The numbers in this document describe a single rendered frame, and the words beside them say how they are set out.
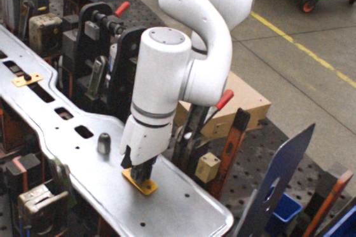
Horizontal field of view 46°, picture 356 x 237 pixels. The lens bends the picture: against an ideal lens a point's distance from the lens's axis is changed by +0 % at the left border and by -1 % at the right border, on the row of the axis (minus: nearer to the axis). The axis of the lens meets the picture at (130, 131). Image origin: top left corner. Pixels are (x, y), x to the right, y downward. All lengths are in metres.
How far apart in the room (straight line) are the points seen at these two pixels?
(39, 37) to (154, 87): 0.68
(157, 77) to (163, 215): 0.30
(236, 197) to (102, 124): 0.54
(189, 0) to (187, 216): 0.42
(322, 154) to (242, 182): 1.55
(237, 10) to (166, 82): 0.73
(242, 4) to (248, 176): 0.56
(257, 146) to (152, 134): 0.86
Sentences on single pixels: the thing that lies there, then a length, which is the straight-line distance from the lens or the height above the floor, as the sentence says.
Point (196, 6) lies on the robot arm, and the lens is 0.76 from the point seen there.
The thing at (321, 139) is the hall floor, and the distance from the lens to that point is 3.07.
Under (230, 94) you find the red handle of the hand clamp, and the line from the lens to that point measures 0.98.
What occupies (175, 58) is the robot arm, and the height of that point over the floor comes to 1.33.
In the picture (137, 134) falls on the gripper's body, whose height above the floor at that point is 1.17.
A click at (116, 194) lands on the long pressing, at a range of 0.88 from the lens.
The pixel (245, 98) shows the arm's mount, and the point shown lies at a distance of 1.62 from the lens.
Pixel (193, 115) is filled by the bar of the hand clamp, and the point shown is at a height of 1.12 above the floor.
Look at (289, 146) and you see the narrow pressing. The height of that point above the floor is 1.32.
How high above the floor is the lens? 1.66
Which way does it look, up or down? 40 degrees down
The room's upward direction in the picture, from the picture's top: 9 degrees clockwise
